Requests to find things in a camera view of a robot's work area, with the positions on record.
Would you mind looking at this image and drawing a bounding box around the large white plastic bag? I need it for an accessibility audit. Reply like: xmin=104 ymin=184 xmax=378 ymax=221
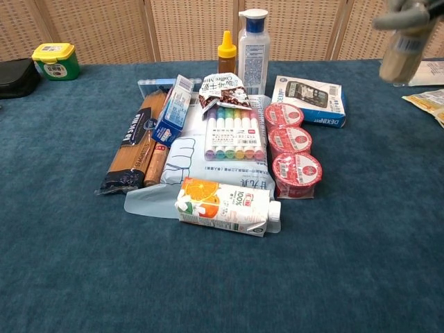
xmin=123 ymin=93 xmax=277 ymax=221

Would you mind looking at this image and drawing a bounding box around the clear bottle with barcode label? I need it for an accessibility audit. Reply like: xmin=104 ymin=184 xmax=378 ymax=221
xmin=378 ymin=21 xmax=433 ymax=85

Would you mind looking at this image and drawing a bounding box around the coffee milk candy bag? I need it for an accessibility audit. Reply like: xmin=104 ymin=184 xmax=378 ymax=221
xmin=198 ymin=71 xmax=253 ymax=112

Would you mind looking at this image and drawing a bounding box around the blue table cloth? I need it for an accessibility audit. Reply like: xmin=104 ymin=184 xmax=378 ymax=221
xmin=0 ymin=58 xmax=444 ymax=333

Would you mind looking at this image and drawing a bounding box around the blue white calculator box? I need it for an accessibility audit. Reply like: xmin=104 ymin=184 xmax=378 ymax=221
xmin=271 ymin=75 xmax=348 ymax=129

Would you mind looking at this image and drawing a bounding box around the woven folding screen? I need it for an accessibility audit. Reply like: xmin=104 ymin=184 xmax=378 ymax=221
xmin=0 ymin=0 xmax=444 ymax=64

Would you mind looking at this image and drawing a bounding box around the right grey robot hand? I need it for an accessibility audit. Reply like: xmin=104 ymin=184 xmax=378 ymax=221
xmin=373 ymin=0 xmax=444 ymax=31

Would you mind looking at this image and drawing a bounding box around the honey bottle with yellow cap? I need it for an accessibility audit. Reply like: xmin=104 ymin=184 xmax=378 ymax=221
xmin=217 ymin=30 xmax=238 ymax=75

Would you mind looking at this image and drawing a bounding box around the clear bottle with blue cap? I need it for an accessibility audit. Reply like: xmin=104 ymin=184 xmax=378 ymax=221
xmin=237 ymin=9 xmax=271 ymax=96

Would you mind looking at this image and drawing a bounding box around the black zip pouch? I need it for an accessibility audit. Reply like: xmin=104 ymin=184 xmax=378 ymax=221
xmin=0 ymin=58 xmax=42 ymax=100

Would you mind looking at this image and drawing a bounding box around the sausage stick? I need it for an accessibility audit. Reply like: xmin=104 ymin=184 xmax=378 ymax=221
xmin=144 ymin=142 xmax=171 ymax=188

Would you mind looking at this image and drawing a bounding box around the orange juice carton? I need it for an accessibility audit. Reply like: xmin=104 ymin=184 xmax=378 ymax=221
xmin=175 ymin=176 xmax=282 ymax=239

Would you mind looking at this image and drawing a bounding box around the blue white toothpaste box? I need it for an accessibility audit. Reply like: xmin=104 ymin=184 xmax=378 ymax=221
xmin=151 ymin=74 xmax=196 ymax=147

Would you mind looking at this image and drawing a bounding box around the dark spaghetti packet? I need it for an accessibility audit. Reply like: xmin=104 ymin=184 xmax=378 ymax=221
xmin=94 ymin=90 xmax=169 ymax=196

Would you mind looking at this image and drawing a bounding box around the pastel highlighter pen set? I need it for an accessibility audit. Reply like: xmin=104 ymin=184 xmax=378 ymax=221
xmin=203 ymin=106 xmax=266 ymax=162

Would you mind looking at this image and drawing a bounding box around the green tub with yellow lid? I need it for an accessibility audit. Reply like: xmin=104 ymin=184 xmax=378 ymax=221
xmin=31 ymin=42 xmax=81 ymax=82

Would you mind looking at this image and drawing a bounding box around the red lidded cup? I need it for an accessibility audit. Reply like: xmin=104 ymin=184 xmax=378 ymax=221
xmin=266 ymin=126 xmax=314 ymax=159
xmin=272 ymin=152 xmax=323 ymax=200
xmin=264 ymin=102 xmax=305 ymax=133

